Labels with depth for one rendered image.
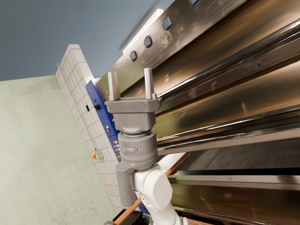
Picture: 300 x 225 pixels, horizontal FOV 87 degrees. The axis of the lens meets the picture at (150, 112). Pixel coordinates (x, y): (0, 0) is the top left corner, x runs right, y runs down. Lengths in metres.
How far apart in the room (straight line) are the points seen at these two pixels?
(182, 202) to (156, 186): 0.94
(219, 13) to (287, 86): 0.39
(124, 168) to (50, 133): 1.85
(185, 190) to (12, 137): 1.74
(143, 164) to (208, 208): 0.89
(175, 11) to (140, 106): 0.68
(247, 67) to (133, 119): 0.57
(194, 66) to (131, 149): 0.61
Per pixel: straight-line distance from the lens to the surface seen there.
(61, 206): 2.19
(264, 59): 0.77
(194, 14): 0.87
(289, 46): 0.76
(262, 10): 0.80
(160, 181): 0.39
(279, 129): 0.67
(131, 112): 0.32
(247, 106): 0.80
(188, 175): 1.14
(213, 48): 0.82
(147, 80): 0.32
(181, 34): 0.89
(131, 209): 1.05
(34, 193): 2.12
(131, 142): 0.33
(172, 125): 1.00
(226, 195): 1.11
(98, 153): 1.91
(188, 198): 1.27
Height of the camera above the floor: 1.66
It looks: level
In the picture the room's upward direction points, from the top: 24 degrees counter-clockwise
